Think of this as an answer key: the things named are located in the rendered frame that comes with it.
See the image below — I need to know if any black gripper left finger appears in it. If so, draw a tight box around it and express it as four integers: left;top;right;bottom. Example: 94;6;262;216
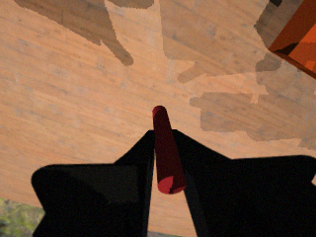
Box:
31;129;155;237

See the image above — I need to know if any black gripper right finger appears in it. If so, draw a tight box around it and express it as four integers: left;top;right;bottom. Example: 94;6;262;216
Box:
172;129;316;237

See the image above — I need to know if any dark red peg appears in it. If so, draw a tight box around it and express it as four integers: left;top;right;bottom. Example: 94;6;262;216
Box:
152;106;187;195

